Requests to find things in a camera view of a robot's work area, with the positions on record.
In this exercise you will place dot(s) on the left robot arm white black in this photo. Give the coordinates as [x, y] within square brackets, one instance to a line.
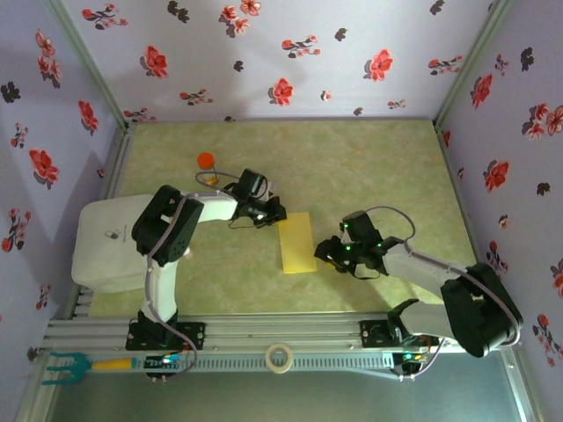
[160, 285]

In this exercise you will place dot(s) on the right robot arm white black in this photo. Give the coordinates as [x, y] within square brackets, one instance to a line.
[422, 268]

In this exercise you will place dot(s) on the white square storage case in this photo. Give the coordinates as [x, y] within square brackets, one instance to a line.
[101, 264]

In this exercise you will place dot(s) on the orange capped pill bottle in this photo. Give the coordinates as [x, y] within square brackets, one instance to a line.
[205, 160]

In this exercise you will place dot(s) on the small black controller board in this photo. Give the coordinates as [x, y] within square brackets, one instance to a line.
[154, 364]
[411, 359]

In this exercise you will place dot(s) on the white tape roll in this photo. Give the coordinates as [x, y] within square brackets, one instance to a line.
[268, 358]

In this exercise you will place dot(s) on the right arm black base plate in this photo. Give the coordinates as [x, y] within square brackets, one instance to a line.
[371, 336]

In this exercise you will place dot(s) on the aluminium base rail beam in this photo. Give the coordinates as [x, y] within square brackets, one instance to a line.
[281, 327]

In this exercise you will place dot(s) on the aluminium side rail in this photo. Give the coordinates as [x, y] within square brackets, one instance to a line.
[466, 220]
[115, 167]

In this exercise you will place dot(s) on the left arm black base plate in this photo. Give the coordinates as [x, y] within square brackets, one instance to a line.
[193, 329]

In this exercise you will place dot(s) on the aluminium frame rail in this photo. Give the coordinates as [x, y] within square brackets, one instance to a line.
[521, 387]
[35, 391]

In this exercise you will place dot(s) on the aluminium corner post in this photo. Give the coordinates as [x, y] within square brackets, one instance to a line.
[88, 61]
[472, 61]

